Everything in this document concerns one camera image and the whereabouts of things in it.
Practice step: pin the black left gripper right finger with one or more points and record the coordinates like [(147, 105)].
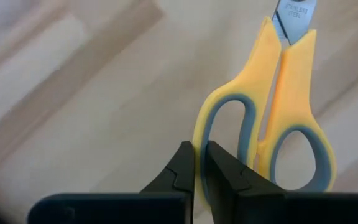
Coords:
[(259, 205)]

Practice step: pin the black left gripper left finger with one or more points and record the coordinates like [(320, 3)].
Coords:
[(166, 205)]

